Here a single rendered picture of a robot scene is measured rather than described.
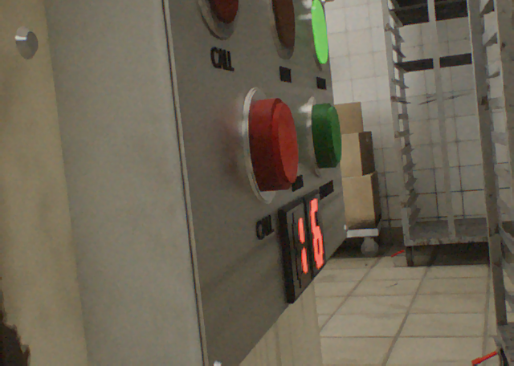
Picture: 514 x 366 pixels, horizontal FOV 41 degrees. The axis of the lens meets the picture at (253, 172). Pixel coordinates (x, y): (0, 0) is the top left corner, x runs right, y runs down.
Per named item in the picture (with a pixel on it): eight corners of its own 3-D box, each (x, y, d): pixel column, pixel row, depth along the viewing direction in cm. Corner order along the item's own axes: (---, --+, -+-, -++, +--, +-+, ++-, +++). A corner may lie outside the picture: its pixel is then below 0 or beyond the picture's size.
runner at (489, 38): (528, 11, 135) (527, -4, 134) (512, 14, 135) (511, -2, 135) (492, 45, 197) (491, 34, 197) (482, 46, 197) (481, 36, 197)
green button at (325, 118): (299, 172, 31) (292, 105, 31) (312, 168, 34) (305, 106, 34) (334, 169, 31) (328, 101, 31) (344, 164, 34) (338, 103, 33)
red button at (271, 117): (233, 198, 22) (222, 101, 21) (258, 188, 24) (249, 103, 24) (283, 194, 21) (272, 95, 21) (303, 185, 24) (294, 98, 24)
